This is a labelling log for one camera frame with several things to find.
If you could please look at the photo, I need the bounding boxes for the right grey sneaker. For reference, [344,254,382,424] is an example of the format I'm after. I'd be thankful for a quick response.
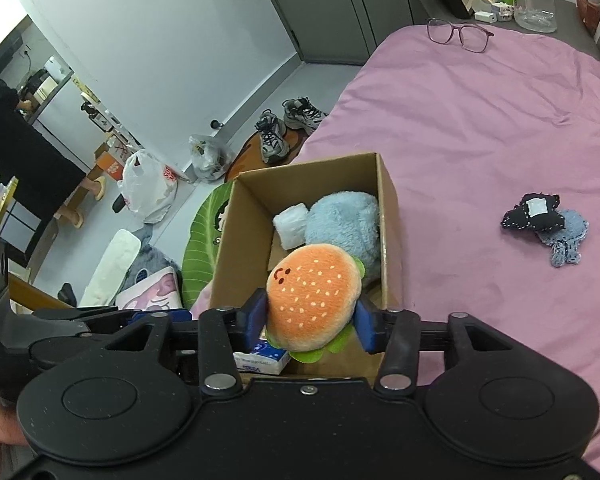
[283,96,328,136]

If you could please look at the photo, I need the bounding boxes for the black white patterned fabric item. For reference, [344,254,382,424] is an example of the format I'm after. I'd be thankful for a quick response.
[501,193,566,233]

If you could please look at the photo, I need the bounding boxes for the white soft item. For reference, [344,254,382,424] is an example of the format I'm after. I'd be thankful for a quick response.
[273,203,309,250]

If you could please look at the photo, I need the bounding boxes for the green leaf cartoon rug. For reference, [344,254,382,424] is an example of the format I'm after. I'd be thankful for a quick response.
[181,182,233,308]

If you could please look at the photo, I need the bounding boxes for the blue tissue packet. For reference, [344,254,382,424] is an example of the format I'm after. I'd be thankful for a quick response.
[233,333,290,376]

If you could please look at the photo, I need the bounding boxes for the grey plastic bag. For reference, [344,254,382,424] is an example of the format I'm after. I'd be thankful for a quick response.
[189,136,233,182]

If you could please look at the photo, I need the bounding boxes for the brown cardboard box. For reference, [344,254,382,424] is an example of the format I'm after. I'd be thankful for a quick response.
[209,153,403,320]

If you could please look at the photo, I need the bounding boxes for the white red plastic bag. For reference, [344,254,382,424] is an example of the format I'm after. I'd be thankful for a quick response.
[118,150,178,224]

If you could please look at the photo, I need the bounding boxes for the grey fluffy plush toy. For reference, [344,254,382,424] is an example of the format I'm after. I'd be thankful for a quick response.
[304,191,381,284]

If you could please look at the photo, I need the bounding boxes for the pink bed sheet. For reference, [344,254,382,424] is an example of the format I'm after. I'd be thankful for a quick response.
[297,26,600,470]

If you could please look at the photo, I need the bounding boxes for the purple frame eyeglasses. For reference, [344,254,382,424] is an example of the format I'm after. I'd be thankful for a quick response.
[426,18,494,53]

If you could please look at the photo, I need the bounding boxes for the red basket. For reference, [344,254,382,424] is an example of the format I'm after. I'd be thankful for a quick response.
[576,0,600,36]

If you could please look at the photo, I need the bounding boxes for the grey sneaker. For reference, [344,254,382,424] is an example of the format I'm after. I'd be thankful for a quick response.
[283,96,328,136]
[254,110,290,166]

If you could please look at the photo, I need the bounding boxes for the hamburger plush toy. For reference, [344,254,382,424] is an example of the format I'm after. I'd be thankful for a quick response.
[265,244,365,364]

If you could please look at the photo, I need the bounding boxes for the left grey sneaker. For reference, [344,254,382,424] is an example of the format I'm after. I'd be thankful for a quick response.
[254,110,290,166]

